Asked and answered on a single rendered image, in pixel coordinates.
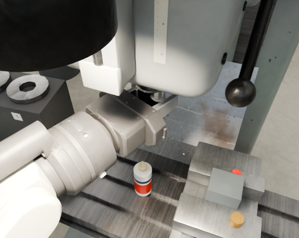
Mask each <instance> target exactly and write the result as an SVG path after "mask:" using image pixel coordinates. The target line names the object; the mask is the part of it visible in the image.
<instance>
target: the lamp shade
mask: <svg viewBox="0 0 299 238"><path fill-rule="evenodd" d="M117 29H118V20H117V9H116V0H0V71H7V72H33V71H42V70H48V69H54V68H59V67H63V66H66V65H70V64H73V63H75V62H78V61H81V60H83V59H85V58H87V57H89V56H91V55H93V54H95V53H97V52H98V51H100V50H101V49H103V48H104V47H105V46H106V45H108V44H109V43H110V42H111V41H112V39H113V38H114V36H115V35H116V33H117Z"/></svg>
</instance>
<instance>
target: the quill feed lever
mask: <svg viewBox="0 0 299 238"><path fill-rule="evenodd" d="M273 2H274V0H261V1H260V5H259V8H258V11H257V15H256V19H255V22H254V25H253V29H252V32H251V35H250V39H249V43H248V46H247V49H246V53H245V56H244V60H243V63H242V67H241V70H240V74H239V77H238V78H236V79H234V80H232V81H231V82H230V83H229V84H228V85H227V87H226V89H225V97H226V100H227V101H228V102H229V103H230V104H231V105H232V106H234V107H237V108H243V107H246V106H248V105H250V104H251V103H252V102H253V101H254V99H255V97H256V88H255V86H254V84H253V83H252V82H251V77H252V73H253V70H254V67H255V63H256V60H257V56H258V53H259V49H260V46H261V43H262V40H263V36H264V33H265V30H266V25H267V22H268V19H269V16H270V12H271V9H272V6H273Z"/></svg>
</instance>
